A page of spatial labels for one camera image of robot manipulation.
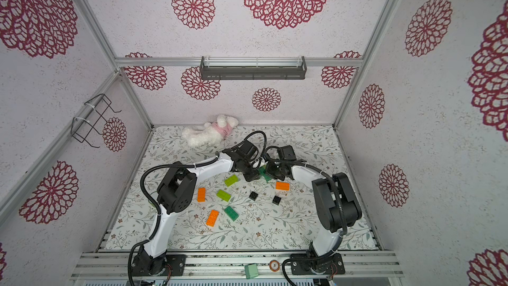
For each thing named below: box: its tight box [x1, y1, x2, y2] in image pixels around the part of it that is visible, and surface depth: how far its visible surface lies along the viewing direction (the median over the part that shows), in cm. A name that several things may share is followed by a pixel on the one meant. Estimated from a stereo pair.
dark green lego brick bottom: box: [224, 205, 239, 222], surface depth 87 cm
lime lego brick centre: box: [224, 174, 239, 187], surface depth 98 cm
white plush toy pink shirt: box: [181, 114, 239, 147], surface depth 108 cm
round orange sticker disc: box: [269, 259, 280, 273], surface depth 76 cm
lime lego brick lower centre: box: [216, 189, 232, 202], surface depth 94 cm
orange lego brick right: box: [275, 181, 291, 191], surface depth 96 cm
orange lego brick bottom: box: [205, 209, 219, 228], surface depth 86 cm
